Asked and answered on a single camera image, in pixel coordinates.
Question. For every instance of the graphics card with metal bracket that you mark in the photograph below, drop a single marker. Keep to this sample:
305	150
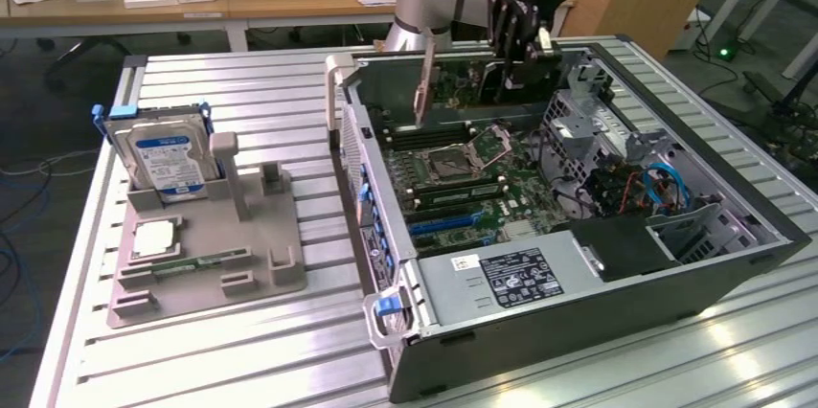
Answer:
461	77

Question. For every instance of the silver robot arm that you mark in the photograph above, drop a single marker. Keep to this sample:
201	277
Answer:
415	1

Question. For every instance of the metal socket cover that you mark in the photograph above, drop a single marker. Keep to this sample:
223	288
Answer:
493	140

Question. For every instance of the metal disk bay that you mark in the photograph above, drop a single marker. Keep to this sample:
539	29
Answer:
575	140

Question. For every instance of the CPU socket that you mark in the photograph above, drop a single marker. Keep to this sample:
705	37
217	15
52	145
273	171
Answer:
450	164

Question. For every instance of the device with green light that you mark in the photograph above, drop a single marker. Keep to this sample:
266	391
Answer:
724	51

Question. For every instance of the green motherboard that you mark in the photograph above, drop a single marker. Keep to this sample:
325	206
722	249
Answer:
511	197

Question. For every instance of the RAM stick with black label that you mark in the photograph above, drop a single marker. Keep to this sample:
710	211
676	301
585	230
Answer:
461	195

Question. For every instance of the black equipment stand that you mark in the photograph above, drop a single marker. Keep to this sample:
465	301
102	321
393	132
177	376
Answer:
761	84

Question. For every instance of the silver chipset heatsink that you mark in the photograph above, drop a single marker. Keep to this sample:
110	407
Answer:
525	231

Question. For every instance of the blue expansion slot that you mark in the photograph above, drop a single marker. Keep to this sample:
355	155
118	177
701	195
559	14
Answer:
441	225

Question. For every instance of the black plastic shroud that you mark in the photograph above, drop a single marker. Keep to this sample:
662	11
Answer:
620	245

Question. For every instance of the grey empty drive cage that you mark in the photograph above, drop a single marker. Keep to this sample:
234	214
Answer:
697	235

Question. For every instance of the grey power supply unit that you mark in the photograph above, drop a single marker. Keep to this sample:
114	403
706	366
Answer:
473	283

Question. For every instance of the open black PC case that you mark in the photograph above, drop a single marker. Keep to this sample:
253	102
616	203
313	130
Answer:
575	322

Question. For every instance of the blue release latch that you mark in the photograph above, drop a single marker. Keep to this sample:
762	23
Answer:
386	306

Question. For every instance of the hard disk with blue label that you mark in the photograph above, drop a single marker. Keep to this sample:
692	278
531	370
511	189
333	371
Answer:
166	164

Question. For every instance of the grey parts rack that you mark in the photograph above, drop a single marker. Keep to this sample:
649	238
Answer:
211	240

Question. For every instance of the black chair base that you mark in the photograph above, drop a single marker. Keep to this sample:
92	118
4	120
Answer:
70	56

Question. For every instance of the green RAM stick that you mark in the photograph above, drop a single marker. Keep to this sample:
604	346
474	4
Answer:
191	264

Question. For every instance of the silver CPU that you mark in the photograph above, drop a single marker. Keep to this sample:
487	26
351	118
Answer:
154	238

